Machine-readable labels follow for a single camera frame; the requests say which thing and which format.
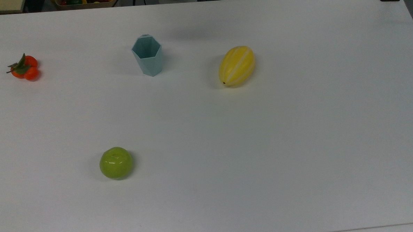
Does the light blue hexagonal mug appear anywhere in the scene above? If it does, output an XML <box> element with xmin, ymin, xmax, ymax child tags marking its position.
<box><xmin>131</xmin><ymin>33</ymin><xmax>164</xmax><ymax>78</ymax></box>

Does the yellow striped melon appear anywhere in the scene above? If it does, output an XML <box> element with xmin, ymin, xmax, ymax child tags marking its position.
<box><xmin>217</xmin><ymin>45</ymin><xmax>257</xmax><ymax>87</ymax></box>

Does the green apple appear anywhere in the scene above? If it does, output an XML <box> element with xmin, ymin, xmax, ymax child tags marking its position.
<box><xmin>99</xmin><ymin>146</ymin><xmax>134</xmax><ymax>180</ymax></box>

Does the box of toy fruit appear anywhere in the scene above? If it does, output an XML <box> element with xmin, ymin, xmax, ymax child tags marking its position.
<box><xmin>50</xmin><ymin>0</ymin><xmax>122</xmax><ymax>11</ymax></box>

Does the orange tangerine cluster with leaves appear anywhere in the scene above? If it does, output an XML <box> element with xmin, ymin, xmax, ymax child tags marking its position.
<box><xmin>5</xmin><ymin>53</ymin><xmax>40</xmax><ymax>82</ymax></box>

